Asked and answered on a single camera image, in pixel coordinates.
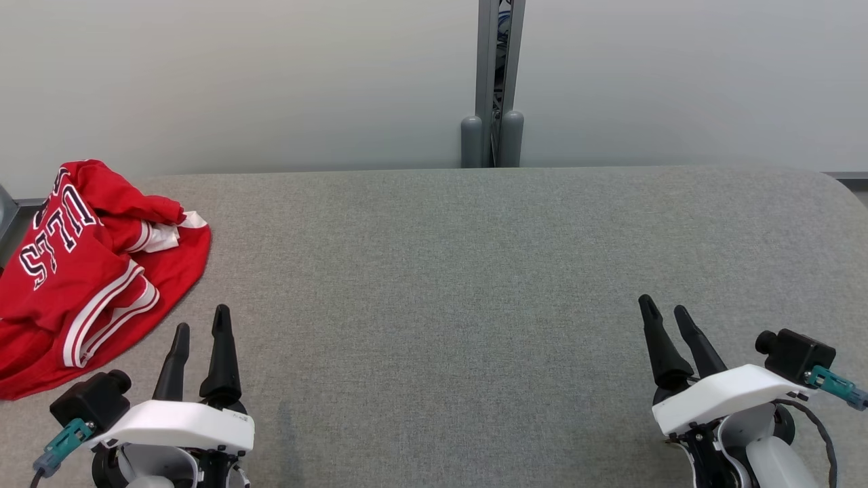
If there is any left teal plug black cable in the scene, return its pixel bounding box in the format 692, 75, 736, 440
27, 418, 96, 488

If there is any grey metal partition post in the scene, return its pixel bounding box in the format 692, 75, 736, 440
477, 0, 500, 168
498, 0, 527, 168

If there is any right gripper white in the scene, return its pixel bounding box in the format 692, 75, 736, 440
638, 294, 809, 488

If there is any red Bulls basketball jersey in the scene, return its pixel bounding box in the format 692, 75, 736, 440
0, 159, 187, 401

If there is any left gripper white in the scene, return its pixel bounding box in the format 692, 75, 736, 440
90, 304, 256, 488

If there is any grey cylinder partition foot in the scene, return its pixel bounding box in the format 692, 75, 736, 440
500, 110, 525, 168
461, 115, 484, 169

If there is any right teal plug black cable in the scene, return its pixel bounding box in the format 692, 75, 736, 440
773, 365, 868, 488

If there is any grey fabric sofa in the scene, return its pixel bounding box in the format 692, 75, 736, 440
0, 166, 868, 488

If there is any teal plug black cable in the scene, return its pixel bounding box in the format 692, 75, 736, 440
27, 418, 96, 488
773, 365, 868, 488

